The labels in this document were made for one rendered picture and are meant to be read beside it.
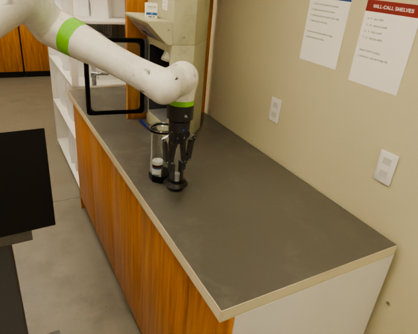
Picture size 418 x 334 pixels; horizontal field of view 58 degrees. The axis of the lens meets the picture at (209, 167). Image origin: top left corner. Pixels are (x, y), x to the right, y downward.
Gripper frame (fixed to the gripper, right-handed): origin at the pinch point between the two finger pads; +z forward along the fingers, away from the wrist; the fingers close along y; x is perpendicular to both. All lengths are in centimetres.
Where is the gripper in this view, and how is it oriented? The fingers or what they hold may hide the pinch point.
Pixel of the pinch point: (176, 170)
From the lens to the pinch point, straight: 141.8
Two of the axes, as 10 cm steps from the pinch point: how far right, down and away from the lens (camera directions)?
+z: -0.9, 8.9, 4.5
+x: 4.7, 4.4, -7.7
